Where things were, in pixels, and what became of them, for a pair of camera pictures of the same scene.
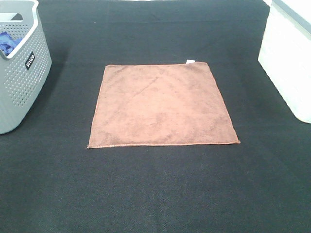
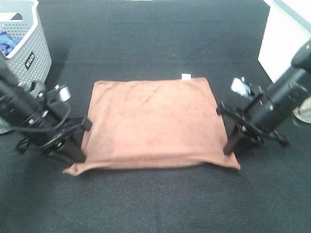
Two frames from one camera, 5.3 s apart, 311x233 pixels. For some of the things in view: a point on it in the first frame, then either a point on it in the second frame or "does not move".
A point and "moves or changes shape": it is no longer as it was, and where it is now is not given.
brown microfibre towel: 160,104 moves or changes shape
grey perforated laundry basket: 24,73 does not move
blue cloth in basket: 8,43 does not move
